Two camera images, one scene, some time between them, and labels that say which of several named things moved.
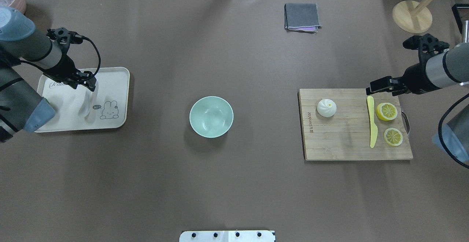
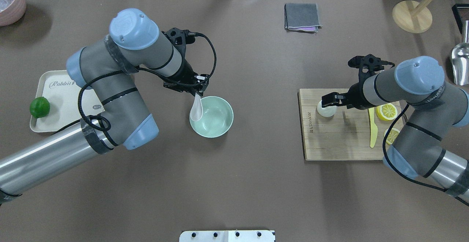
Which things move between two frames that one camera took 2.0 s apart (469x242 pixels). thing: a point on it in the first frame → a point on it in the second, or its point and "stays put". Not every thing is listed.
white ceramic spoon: [84, 110] → [196, 113]
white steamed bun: [326, 107] stays put
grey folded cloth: [302, 17] stays put
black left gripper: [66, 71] → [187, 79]
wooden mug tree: [414, 17] stays put
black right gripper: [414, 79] → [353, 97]
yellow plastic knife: [373, 128] stays put
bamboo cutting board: [345, 136] stays put
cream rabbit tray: [106, 107] stays put
